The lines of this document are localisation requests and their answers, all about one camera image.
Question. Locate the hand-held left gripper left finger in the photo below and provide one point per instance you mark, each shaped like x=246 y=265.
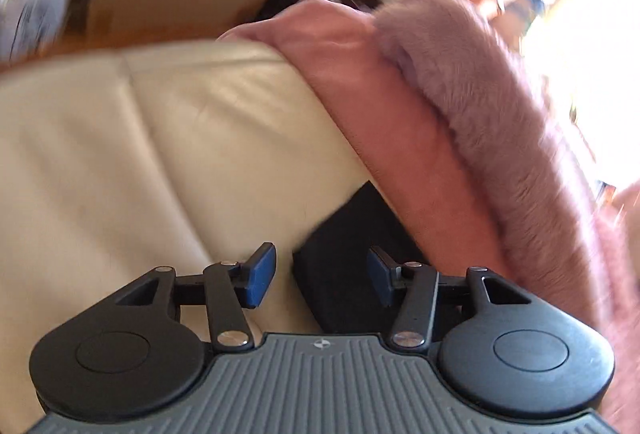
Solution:
x=260 y=276

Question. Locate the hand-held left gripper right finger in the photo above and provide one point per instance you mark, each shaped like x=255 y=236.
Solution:
x=380 y=278

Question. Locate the black pants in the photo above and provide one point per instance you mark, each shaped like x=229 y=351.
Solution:
x=345 y=274

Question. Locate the pink bed sheet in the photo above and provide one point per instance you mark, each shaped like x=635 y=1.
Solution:
x=390 y=124

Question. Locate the purple fluffy blanket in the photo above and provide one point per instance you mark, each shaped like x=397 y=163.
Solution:
x=500 y=124

